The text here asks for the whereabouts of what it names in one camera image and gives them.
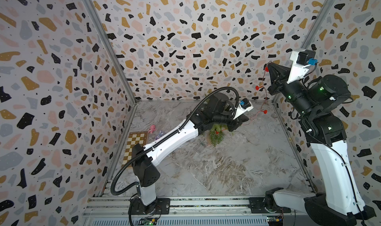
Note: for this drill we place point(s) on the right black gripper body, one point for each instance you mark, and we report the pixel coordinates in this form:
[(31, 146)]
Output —
[(279, 89)]

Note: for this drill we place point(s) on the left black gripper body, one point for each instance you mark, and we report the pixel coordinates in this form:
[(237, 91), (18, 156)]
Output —
[(233, 125)]

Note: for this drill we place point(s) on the small green christmas tree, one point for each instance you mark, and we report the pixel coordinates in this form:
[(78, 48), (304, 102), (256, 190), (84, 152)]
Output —
[(217, 134)]

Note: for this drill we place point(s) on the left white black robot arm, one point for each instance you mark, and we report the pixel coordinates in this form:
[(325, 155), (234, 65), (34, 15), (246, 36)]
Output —
[(212, 110)]

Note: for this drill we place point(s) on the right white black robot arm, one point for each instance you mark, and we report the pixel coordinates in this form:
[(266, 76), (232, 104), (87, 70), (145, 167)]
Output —
[(341, 203)]

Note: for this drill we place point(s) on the purple toy figure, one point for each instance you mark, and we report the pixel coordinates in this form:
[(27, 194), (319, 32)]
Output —
[(161, 134)]

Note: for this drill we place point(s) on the pink toy figure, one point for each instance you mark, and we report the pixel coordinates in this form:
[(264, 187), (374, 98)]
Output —
[(152, 129)]

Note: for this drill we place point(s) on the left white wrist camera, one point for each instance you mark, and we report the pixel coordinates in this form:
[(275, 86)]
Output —
[(245, 105)]

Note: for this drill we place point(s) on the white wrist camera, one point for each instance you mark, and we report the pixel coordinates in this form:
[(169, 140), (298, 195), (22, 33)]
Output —
[(301, 59), (245, 105)]

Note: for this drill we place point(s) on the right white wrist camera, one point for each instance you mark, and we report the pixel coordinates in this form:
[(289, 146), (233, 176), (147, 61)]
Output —
[(301, 59)]

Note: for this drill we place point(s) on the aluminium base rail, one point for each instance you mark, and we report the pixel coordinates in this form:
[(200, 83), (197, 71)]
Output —
[(190, 211)]

